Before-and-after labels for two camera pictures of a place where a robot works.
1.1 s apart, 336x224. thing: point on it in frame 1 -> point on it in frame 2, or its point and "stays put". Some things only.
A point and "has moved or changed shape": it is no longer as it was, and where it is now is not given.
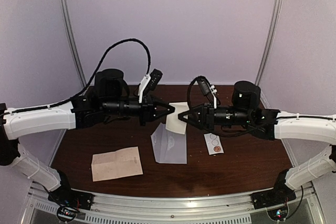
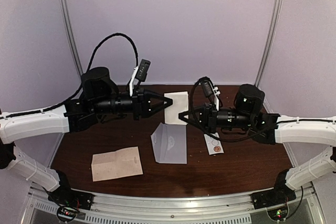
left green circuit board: [66, 213] stays put
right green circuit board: [279, 213] stays put
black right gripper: [204, 109] stays put
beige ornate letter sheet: [172, 121] has moved or changed shape
